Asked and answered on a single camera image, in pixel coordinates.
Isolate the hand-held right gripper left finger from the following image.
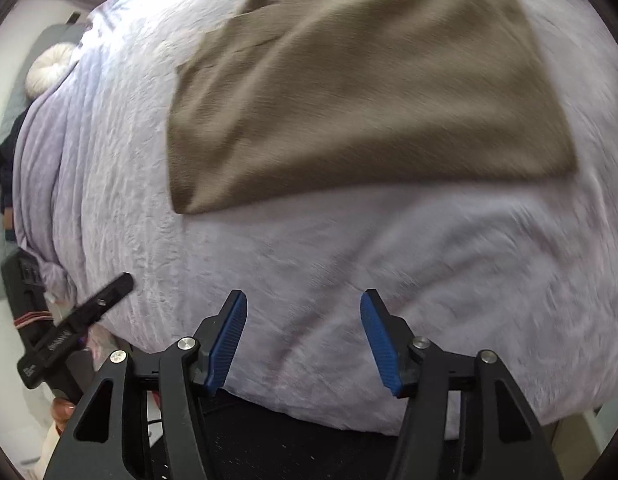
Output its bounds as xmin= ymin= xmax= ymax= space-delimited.
xmin=41 ymin=290 xmax=248 ymax=480

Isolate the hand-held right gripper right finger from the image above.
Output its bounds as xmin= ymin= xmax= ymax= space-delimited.
xmin=360 ymin=289 xmax=564 ymax=480

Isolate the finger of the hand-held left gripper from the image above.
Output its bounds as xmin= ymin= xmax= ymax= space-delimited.
xmin=71 ymin=273 xmax=134 ymax=327

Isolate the brown knitted sweater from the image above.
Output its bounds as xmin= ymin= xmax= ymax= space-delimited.
xmin=166 ymin=0 xmax=578 ymax=216

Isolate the pile of dark clothes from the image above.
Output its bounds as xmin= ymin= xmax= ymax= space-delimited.
xmin=0 ymin=110 xmax=30 ymax=246

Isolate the person's left hand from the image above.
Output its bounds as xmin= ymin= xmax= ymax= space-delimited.
xmin=51 ymin=396 xmax=78 ymax=427

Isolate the lavender textured bed blanket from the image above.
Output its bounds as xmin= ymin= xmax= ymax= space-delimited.
xmin=11 ymin=0 xmax=618 ymax=436

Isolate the person's dark clothing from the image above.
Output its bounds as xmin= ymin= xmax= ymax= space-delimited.
xmin=149 ymin=389 xmax=464 ymax=480

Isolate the round white cushion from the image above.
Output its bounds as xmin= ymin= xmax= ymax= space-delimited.
xmin=28 ymin=42 xmax=82 ymax=98

